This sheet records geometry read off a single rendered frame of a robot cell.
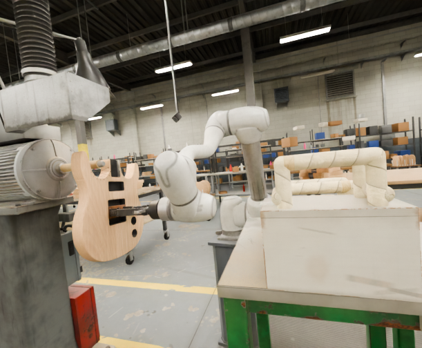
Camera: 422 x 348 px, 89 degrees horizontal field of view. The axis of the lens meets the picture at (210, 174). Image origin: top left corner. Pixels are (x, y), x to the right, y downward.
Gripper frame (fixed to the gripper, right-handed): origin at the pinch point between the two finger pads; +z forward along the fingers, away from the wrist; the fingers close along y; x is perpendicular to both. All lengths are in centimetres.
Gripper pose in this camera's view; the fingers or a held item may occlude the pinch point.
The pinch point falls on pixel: (118, 210)
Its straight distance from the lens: 97.5
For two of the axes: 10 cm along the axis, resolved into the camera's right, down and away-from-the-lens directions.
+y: 3.0, 0.3, 9.5
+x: -0.8, -10.0, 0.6
